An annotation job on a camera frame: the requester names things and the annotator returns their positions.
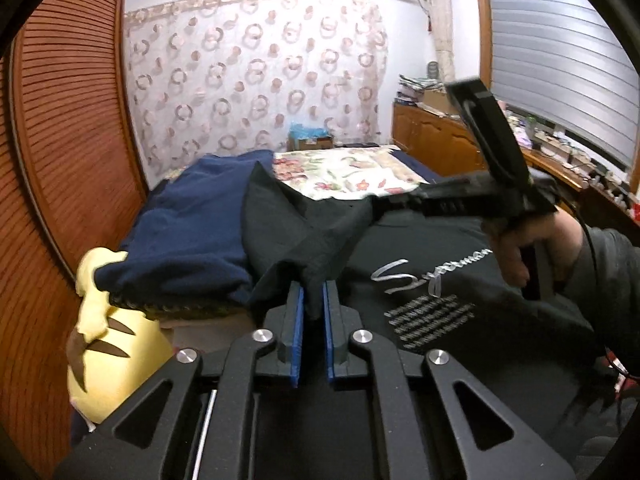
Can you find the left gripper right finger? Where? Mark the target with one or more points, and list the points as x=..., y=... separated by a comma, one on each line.
x=339, y=324

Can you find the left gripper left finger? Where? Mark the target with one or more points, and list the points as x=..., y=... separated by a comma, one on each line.
x=291, y=334

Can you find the black printed t-shirt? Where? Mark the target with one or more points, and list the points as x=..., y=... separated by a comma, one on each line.
x=423, y=283

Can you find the grey right sleeve forearm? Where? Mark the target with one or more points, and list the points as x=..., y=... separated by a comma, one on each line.
x=604, y=285

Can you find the person's right hand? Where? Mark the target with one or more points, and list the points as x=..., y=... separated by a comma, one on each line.
x=560, y=233

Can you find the cardboard box on cabinet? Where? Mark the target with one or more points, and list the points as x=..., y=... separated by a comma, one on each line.
x=438, y=100

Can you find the navy blue folded blanket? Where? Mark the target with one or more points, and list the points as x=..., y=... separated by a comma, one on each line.
x=185, y=256

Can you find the grey window blind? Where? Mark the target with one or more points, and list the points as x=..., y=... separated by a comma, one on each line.
x=559, y=60

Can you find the yellow plush toy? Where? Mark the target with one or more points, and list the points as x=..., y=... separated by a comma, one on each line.
x=111, y=351

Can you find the wooden louvered wardrobe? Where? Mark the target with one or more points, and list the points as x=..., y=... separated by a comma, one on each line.
x=70, y=181

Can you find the circle patterned curtain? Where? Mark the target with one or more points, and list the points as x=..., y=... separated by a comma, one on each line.
x=226, y=77

